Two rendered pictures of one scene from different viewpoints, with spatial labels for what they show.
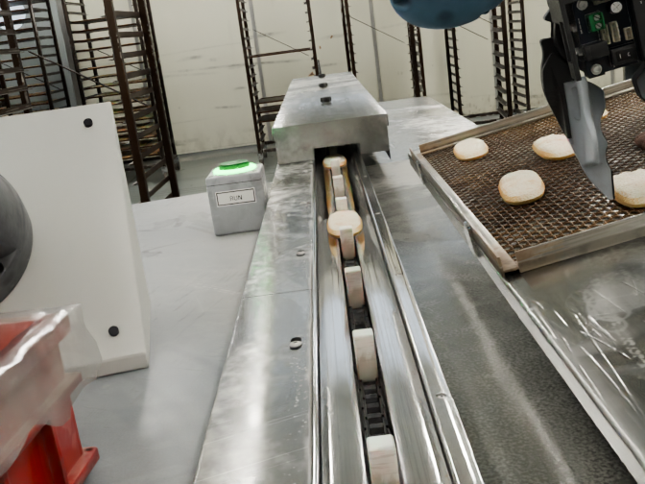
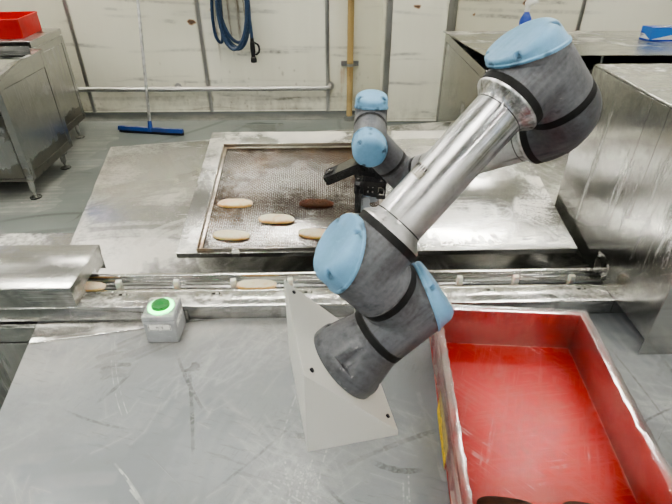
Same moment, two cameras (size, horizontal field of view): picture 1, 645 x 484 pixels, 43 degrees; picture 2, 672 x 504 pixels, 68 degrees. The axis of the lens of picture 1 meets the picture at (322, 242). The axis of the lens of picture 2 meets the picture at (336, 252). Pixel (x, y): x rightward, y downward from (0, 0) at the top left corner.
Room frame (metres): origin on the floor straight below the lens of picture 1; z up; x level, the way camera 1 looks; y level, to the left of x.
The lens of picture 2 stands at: (0.69, 0.96, 1.61)
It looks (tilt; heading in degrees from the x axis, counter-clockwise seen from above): 34 degrees down; 267
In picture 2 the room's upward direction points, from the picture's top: straight up
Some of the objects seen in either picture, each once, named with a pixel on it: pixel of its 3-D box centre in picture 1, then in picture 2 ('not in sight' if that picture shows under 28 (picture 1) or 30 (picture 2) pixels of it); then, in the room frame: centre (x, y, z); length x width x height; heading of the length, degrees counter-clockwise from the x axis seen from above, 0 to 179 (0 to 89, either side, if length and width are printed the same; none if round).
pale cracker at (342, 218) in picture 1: (344, 221); (256, 283); (0.84, -0.03, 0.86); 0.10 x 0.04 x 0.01; 179
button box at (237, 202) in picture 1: (243, 210); (166, 324); (1.04, 0.10, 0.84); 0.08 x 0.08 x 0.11; 89
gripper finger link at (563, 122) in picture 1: (576, 74); (358, 196); (0.58, -0.19, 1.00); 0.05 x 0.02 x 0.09; 80
